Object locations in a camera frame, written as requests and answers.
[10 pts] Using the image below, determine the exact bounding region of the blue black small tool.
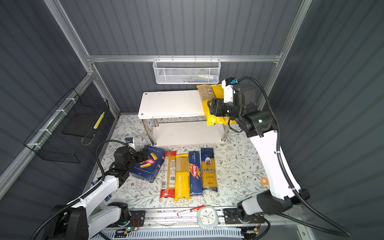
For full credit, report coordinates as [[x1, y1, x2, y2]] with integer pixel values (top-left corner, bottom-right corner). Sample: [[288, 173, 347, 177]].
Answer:
[[104, 194, 112, 202]]

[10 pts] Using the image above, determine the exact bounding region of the blue rigatoni pasta box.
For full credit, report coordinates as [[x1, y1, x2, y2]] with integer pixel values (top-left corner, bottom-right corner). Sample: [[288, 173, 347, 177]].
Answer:
[[130, 145, 166, 183]]

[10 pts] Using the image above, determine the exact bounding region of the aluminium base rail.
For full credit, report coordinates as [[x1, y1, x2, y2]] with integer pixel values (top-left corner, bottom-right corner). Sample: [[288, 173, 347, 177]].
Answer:
[[98, 206, 268, 240]]

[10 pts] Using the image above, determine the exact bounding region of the red spaghetti bag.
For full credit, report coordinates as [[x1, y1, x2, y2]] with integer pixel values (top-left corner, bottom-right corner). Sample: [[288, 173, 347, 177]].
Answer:
[[160, 151, 177, 199]]

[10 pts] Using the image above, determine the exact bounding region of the white two-tier shelf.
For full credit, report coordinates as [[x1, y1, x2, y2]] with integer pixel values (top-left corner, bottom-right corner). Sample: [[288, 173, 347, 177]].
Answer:
[[138, 90, 229, 147]]

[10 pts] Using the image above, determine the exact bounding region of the red white marker pen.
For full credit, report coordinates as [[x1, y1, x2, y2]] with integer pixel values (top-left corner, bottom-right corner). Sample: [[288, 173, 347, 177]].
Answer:
[[177, 205, 205, 216]]

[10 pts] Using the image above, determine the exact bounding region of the white alarm clock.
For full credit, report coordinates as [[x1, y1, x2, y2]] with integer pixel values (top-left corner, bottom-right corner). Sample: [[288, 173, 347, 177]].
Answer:
[[197, 206, 219, 230]]

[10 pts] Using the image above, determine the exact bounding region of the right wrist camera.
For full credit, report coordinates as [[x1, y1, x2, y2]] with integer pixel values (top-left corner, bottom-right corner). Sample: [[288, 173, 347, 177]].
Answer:
[[222, 77, 238, 104]]

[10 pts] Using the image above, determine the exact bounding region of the yellow Pastatime spaghetti bag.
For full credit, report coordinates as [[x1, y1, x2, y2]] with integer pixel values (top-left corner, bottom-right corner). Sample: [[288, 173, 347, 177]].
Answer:
[[175, 154, 191, 202]]

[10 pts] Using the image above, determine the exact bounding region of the white wire mesh basket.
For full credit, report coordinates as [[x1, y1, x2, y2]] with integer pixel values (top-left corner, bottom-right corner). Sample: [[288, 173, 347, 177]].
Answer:
[[153, 60, 222, 85]]

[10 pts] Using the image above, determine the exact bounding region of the black wire basket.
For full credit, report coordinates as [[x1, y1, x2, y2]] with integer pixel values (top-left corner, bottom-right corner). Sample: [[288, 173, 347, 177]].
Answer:
[[24, 91, 110, 164]]

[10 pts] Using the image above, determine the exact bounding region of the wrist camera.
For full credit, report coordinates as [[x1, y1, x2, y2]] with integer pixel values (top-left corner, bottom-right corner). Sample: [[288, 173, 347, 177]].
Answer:
[[222, 77, 238, 104], [125, 137, 134, 146]]

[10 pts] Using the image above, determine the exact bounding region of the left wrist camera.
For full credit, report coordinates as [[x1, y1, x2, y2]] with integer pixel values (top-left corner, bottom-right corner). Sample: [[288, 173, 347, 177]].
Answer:
[[125, 137, 134, 146]]

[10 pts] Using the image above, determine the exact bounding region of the blue spaghetti box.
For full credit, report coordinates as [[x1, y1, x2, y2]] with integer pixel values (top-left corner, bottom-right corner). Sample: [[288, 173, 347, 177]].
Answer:
[[188, 151, 203, 196]]

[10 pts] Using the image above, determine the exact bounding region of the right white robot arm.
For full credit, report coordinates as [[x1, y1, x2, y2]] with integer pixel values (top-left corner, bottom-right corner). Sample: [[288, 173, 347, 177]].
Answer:
[[207, 77, 351, 240]]

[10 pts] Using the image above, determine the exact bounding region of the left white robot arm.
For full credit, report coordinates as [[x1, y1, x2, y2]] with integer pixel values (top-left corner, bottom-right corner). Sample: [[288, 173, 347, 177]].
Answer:
[[31, 142, 148, 240]]

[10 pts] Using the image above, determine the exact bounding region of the blue yellow spaghetti bag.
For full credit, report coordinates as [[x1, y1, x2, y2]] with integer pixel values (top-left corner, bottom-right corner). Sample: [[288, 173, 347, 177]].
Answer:
[[201, 148, 218, 192]]

